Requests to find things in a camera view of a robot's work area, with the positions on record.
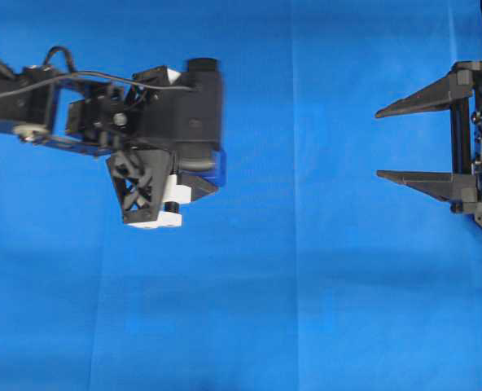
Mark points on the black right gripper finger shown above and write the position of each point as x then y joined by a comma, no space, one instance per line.
438,96
446,187

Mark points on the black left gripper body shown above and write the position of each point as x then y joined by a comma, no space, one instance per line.
137,132

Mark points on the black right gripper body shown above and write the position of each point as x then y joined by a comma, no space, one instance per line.
466,122

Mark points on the blue cube block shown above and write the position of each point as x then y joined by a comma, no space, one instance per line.
219,172

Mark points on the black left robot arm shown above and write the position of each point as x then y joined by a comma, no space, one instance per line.
34,103

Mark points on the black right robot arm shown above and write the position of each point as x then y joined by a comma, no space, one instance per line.
459,92

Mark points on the blue table mat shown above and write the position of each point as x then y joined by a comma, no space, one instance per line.
305,271

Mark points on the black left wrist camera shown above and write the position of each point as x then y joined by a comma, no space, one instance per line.
199,143

